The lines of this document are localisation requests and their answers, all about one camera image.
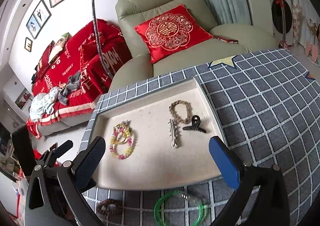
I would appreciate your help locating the pale green armchair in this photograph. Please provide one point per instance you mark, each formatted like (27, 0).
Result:
(150, 3)

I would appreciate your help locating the silver hair clip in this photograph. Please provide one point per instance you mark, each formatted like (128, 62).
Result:
(173, 133)

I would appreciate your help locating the white green printed pillow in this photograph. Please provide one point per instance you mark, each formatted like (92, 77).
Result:
(58, 45)

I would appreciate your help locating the green translucent bangle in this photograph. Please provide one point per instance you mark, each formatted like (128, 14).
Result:
(157, 206)

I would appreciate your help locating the black hair claw clip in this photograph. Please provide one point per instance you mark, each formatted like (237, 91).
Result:
(193, 122)

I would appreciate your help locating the grey white jewelry tray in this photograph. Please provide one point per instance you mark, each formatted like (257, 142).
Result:
(155, 161)

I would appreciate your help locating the red embroidered cushion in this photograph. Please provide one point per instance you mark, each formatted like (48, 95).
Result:
(170, 30)

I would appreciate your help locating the grey garment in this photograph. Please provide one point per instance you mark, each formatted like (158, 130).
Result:
(71, 83)

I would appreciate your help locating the red beaded strip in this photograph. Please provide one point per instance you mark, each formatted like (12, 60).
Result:
(226, 39)

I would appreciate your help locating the sofa with red cover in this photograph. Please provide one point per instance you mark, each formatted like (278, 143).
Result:
(72, 121)

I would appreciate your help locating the red pole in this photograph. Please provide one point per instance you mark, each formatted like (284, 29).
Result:
(283, 20)

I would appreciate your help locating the white washing machine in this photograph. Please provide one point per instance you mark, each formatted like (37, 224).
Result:
(277, 18)

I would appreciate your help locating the white blue crumpled clothing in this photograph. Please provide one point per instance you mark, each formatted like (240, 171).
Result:
(43, 103)

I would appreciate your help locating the red pillow with characters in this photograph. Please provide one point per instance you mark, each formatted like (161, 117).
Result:
(43, 60)

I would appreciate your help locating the wall photo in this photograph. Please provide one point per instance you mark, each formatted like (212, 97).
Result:
(23, 98)

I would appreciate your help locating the red fringed pillow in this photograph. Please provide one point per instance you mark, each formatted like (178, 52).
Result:
(88, 58)

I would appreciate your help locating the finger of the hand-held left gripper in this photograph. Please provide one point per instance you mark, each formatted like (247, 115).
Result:
(23, 151)
(53, 156)

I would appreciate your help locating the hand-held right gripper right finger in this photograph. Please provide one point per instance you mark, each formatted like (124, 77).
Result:
(223, 161)

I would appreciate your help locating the small black picture frame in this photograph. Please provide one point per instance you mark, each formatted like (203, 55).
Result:
(28, 44)

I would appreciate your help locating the pink flower decoration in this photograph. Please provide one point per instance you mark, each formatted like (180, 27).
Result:
(310, 28)

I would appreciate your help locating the flexible gooseneck phone holder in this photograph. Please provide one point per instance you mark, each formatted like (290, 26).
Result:
(94, 10)

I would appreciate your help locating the grey checked tablecloth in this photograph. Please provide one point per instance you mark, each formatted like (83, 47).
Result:
(262, 116)

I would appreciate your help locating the red printed blanket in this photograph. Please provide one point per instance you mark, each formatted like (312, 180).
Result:
(75, 65)

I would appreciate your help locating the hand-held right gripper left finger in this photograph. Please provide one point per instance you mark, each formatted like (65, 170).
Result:
(91, 163)

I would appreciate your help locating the black framed couple photo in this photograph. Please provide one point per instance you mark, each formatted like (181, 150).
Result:
(42, 13)

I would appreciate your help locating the black framed portrait photo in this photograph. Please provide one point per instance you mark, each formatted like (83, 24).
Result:
(33, 27)

